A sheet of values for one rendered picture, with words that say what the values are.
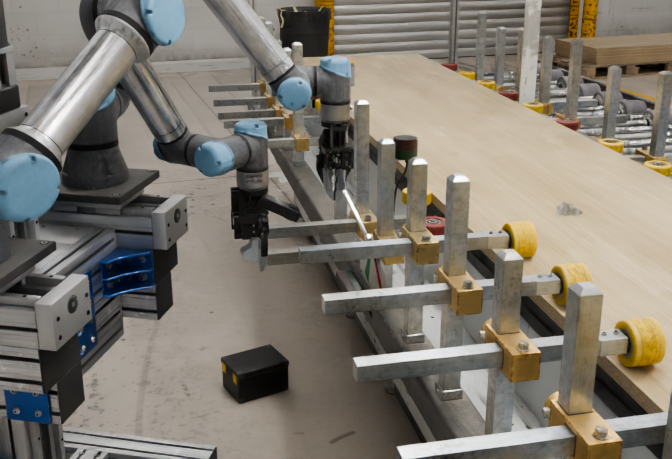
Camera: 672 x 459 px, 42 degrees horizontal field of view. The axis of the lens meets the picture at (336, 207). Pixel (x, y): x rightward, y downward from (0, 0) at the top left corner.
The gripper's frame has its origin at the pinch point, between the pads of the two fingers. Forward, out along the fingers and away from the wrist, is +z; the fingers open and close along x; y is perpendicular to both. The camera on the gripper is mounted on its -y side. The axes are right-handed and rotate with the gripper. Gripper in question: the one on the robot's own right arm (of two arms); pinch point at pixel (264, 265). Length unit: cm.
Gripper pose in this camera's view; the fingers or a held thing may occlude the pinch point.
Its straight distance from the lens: 211.6
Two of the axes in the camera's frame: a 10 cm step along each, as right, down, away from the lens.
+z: 0.0, 9.5, 3.2
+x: 2.1, 3.1, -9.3
